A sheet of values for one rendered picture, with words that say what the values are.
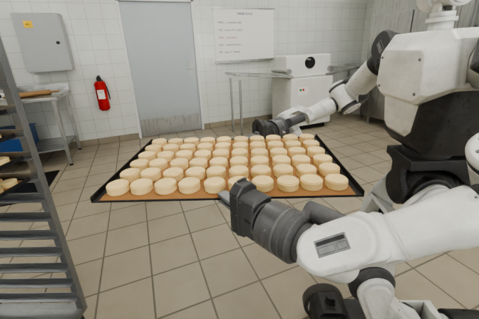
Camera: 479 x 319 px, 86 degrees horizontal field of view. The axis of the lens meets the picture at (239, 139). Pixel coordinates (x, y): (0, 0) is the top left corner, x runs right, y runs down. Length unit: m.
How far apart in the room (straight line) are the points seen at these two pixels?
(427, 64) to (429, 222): 0.39
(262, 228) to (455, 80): 0.50
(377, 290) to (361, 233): 0.61
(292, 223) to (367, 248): 0.12
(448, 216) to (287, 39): 4.85
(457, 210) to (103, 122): 4.38
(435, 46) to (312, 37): 4.78
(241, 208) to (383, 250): 0.24
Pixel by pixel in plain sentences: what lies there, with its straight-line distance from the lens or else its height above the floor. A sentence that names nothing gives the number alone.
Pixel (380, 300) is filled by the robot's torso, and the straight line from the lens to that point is 1.03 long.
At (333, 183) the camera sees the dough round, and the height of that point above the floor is 1.02.
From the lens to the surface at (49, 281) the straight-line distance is 1.63.
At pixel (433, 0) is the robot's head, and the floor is 1.40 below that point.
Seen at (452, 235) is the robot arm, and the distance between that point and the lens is 0.42.
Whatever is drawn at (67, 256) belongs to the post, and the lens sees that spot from 1.50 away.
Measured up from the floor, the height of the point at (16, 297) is 0.23.
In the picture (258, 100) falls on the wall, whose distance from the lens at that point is 4.92.
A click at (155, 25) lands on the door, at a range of 4.44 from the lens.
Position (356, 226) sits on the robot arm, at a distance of 0.40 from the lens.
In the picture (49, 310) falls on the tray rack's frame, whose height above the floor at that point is 0.15.
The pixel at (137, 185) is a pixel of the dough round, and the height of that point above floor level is 1.02.
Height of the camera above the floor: 1.31
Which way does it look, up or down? 19 degrees down
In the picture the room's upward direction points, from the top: 3 degrees counter-clockwise
